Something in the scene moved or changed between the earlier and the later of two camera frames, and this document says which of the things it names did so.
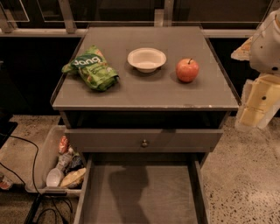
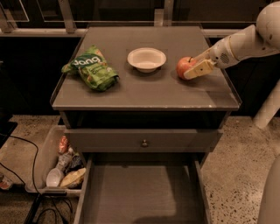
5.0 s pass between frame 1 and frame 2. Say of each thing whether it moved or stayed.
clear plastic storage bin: stayed
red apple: stayed
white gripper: moved
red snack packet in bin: stayed
